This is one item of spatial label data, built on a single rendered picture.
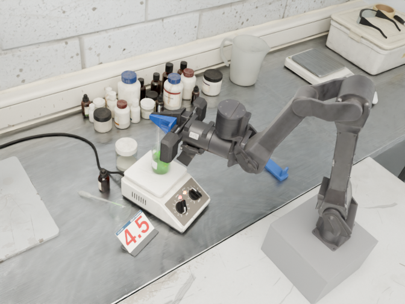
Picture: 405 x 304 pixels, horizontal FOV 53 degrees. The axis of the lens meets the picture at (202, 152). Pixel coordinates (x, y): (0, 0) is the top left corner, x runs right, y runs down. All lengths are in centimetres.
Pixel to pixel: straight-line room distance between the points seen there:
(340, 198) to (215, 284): 34
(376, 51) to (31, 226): 140
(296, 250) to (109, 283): 42
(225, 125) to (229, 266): 36
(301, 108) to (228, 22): 93
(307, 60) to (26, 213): 118
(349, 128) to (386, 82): 112
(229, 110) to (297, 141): 58
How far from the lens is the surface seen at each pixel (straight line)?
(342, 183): 84
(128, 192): 106
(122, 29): 136
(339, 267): 95
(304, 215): 100
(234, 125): 81
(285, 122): 77
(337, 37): 192
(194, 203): 105
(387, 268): 115
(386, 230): 123
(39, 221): 107
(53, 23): 125
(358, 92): 70
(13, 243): 104
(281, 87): 160
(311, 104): 73
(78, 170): 118
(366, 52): 185
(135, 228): 101
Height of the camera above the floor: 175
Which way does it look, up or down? 43 degrees down
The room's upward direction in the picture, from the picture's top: 9 degrees clockwise
